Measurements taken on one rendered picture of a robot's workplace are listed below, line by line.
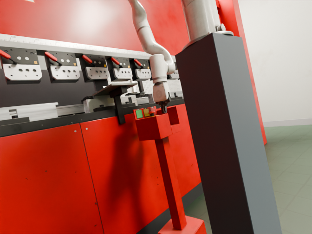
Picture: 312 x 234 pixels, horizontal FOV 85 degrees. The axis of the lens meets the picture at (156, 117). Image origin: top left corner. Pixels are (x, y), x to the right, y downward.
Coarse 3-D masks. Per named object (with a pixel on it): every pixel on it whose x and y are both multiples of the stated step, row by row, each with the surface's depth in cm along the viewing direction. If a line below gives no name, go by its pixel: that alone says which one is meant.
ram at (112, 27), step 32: (0, 0) 84; (64, 0) 105; (96, 0) 120; (160, 0) 169; (0, 32) 83; (32, 32) 92; (64, 32) 103; (96, 32) 117; (128, 32) 136; (160, 32) 162
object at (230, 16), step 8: (224, 0) 253; (232, 0) 246; (224, 8) 255; (232, 8) 247; (224, 16) 257; (232, 16) 249; (240, 16) 261; (224, 24) 258; (232, 24) 251; (240, 24) 256; (240, 32) 251; (248, 56) 261; (248, 64) 256; (256, 96) 261; (256, 104) 256; (264, 136) 261; (264, 144) 256
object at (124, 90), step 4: (116, 88) 102; (120, 88) 99; (124, 88) 100; (112, 92) 106; (116, 92) 103; (120, 92) 100; (124, 92) 100; (112, 96) 107; (116, 96) 106; (116, 100) 106; (120, 100) 108; (116, 104) 105; (120, 104) 107; (116, 108) 106; (120, 108) 107; (120, 112) 106; (120, 116) 106; (120, 120) 106; (124, 120) 108
